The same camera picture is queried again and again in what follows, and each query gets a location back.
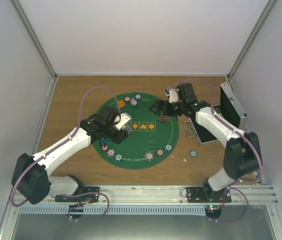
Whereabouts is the green poker chip stack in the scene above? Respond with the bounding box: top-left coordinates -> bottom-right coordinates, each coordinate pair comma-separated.
190,150 -> 198,158

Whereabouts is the orange big blind button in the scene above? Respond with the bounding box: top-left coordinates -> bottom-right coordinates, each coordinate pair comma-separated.
117,100 -> 126,109

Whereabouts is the round green poker mat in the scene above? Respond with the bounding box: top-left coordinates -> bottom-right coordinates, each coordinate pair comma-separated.
93,92 -> 179,170

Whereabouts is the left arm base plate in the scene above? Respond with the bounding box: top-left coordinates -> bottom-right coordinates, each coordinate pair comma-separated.
54,186 -> 100,204

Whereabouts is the aluminium poker case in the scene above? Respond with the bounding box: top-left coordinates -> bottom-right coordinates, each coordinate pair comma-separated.
183,82 -> 247,145

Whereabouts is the blue small blind button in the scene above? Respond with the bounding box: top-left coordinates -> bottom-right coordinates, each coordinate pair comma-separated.
101,137 -> 110,144

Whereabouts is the aluminium frame rail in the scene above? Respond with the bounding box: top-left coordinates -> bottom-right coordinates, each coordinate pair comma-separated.
8,183 -> 279,205

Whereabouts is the grey slotted cable duct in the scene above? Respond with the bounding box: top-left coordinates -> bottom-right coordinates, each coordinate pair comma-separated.
19,204 -> 206,216

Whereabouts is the blue poker chip stack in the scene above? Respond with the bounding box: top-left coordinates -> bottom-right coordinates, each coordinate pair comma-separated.
144,152 -> 154,162

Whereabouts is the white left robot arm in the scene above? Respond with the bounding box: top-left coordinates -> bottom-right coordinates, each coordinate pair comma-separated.
9,105 -> 132,207

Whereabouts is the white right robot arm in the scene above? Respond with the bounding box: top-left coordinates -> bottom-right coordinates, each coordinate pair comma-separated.
149,82 -> 263,203

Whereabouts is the blue playing card deck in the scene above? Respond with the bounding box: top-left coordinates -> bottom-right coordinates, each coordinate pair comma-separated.
123,125 -> 131,133

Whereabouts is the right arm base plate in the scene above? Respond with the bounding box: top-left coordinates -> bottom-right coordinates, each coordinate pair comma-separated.
180,186 -> 232,204

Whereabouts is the red poker chip stack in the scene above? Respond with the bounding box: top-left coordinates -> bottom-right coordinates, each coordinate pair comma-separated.
155,149 -> 165,157

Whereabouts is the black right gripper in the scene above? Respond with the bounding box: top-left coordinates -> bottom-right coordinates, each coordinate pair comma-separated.
149,101 -> 185,117

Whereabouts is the black red all-in triangle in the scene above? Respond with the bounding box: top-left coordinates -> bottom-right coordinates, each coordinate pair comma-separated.
158,115 -> 171,123

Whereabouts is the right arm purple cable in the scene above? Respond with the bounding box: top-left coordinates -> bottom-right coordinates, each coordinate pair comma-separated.
168,78 -> 264,181

